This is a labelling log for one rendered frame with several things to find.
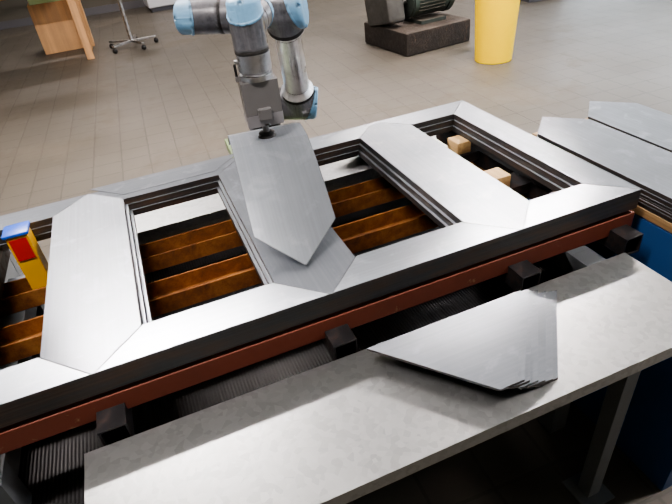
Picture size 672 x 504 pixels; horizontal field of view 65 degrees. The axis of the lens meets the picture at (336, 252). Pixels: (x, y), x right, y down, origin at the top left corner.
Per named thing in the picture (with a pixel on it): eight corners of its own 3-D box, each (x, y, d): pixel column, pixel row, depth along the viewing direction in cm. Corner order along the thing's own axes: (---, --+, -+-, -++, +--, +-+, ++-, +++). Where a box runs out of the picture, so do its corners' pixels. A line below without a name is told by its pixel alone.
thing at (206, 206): (469, 148, 197) (469, 141, 195) (111, 249, 164) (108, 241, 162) (440, 131, 213) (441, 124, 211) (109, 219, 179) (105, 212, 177)
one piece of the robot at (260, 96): (235, 72, 111) (250, 144, 120) (277, 64, 112) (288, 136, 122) (230, 60, 118) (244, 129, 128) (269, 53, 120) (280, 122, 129)
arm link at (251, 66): (272, 53, 113) (234, 59, 111) (275, 74, 115) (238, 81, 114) (266, 45, 119) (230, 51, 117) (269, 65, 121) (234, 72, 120)
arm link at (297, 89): (282, 101, 202) (254, -25, 152) (321, 101, 201) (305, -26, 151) (280, 127, 197) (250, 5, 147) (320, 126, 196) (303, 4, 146)
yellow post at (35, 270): (58, 295, 141) (27, 235, 130) (38, 300, 140) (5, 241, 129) (59, 284, 145) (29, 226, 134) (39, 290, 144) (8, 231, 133)
